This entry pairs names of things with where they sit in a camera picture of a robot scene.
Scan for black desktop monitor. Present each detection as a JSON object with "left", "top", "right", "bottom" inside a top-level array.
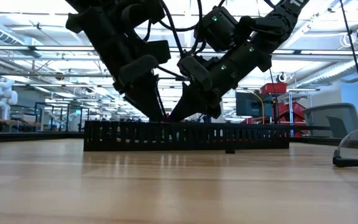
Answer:
[{"left": 235, "top": 91, "right": 273, "bottom": 118}]

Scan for black left wrist camera cable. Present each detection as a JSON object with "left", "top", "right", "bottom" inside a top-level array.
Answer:
[{"left": 143, "top": 0, "right": 205, "bottom": 58}]

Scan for black slotted cable duct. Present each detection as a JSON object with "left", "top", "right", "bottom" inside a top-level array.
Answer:
[{"left": 83, "top": 120, "right": 291, "bottom": 152}]

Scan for black-framed safety glasses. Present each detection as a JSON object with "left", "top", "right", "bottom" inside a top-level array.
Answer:
[{"left": 332, "top": 125, "right": 358, "bottom": 168}]

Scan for red storage bin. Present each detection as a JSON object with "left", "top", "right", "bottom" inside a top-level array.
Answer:
[{"left": 260, "top": 82, "right": 288, "bottom": 95}]

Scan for white robot figure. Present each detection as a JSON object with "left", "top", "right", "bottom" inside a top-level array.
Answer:
[{"left": 0, "top": 77, "right": 19, "bottom": 121}]

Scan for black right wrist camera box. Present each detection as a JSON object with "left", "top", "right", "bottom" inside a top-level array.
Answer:
[{"left": 193, "top": 5, "right": 240, "bottom": 53}]

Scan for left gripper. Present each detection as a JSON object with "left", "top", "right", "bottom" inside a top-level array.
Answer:
[{"left": 87, "top": 17, "right": 172, "bottom": 123}]

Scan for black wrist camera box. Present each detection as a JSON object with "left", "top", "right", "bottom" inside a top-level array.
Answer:
[
  {"left": 193, "top": 5, "right": 240, "bottom": 53},
  {"left": 121, "top": 0, "right": 167, "bottom": 26}
]

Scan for silver ceiling air duct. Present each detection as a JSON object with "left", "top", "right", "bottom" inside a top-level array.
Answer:
[
  {"left": 0, "top": 21, "right": 45, "bottom": 58},
  {"left": 293, "top": 55, "right": 358, "bottom": 88}
]

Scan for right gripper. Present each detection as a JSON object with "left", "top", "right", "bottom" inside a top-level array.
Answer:
[{"left": 167, "top": 41, "right": 273, "bottom": 123}]

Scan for grey mesh office chair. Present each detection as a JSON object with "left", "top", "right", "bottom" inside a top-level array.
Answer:
[{"left": 302, "top": 102, "right": 358, "bottom": 141}]

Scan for thin black hanging cable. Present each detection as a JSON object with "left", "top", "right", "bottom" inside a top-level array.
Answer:
[{"left": 268, "top": 68, "right": 280, "bottom": 124}]

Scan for red storage bin rack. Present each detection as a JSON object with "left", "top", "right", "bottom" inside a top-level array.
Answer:
[{"left": 273, "top": 101, "right": 309, "bottom": 138}]

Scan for long ceiling light strip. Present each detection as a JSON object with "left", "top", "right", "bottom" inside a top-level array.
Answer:
[{"left": 0, "top": 45, "right": 358, "bottom": 56}]

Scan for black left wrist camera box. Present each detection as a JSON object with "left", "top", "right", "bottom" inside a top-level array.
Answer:
[{"left": 121, "top": 0, "right": 167, "bottom": 26}]

